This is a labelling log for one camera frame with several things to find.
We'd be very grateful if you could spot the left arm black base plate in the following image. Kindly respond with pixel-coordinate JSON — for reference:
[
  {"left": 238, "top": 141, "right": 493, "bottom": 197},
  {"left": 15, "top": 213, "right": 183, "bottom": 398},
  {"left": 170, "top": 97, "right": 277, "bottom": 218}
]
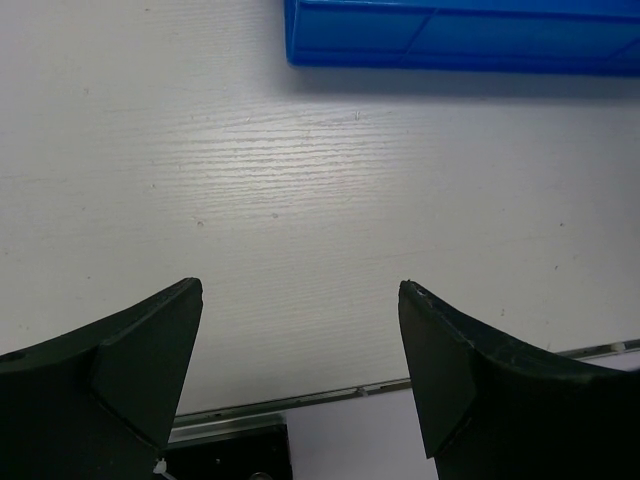
[{"left": 153, "top": 424, "right": 294, "bottom": 480}]

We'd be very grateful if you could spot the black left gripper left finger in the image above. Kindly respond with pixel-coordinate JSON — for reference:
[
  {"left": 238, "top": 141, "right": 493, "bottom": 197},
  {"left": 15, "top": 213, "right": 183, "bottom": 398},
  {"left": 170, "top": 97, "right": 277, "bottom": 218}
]
[{"left": 1, "top": 278, "right": 203, "bottom": 479}]

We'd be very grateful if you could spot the blue plastic divided bin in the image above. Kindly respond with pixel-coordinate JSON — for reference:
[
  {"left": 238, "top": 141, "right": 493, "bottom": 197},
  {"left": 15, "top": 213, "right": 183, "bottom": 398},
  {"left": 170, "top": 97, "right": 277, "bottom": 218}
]
[{"left": 283, "top": 0, "right": 639, "bottom": 77}]

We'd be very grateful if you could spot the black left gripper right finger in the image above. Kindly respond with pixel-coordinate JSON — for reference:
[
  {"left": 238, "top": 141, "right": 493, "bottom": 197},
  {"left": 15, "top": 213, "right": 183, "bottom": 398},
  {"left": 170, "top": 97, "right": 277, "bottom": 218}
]
[{"left": 398, "top": 281, "right": 639, "bottom": 479}]

